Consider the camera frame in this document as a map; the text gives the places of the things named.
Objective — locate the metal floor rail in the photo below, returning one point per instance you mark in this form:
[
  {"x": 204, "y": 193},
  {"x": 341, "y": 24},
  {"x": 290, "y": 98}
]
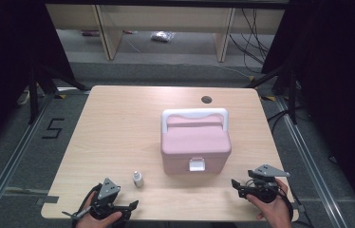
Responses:
[
  {"x": 11, "y": 167},
  {"x": 313, "y": 167}
]

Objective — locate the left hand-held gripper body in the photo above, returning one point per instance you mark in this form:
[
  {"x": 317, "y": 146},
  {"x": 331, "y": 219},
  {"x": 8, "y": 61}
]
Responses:
[{"x": 106, "y": 190}]

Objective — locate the clear plastic bag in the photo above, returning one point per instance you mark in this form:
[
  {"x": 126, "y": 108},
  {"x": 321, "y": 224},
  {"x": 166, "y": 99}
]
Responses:
[{"x": 163, "y": 36}]

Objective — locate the pink storage box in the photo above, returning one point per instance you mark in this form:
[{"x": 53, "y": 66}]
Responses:
[{"x": 194, "y": 142}]

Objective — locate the person's right hand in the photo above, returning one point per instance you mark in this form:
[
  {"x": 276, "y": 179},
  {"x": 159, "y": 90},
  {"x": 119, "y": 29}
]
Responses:
[{"x": 276, "y": 213}]

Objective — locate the black metal stand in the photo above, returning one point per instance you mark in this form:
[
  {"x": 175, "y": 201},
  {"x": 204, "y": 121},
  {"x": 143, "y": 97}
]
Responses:
[
  {"x": 292, "y": 95},
  {"x": 33, "y": 95}
]

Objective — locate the small white bottle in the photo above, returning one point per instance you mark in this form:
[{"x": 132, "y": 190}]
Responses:
[{"x": 138, "y": 180}]

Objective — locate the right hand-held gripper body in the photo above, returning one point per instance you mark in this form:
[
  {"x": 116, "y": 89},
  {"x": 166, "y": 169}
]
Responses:
[{"x": 267, "y": 190}]

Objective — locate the person's left hand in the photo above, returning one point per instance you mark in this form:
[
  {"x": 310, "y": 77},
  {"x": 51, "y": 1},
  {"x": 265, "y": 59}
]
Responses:
[{"x": 98, "y": 223}]

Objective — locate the black curtain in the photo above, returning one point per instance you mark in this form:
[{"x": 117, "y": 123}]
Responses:
[
  {"x": 1, "y": 47},
  {"x": 340, "y": 63}
]

